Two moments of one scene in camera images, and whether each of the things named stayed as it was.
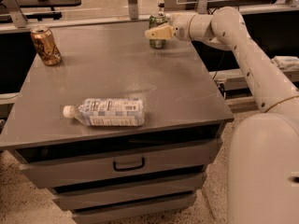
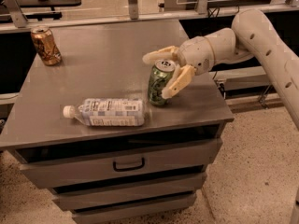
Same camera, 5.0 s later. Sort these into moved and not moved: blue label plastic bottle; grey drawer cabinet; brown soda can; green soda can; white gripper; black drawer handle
Moved: green soda can; white gripper
Not moved: blue label plastic bottle; grey drawer cabinet; black drawer handle; brown soda can
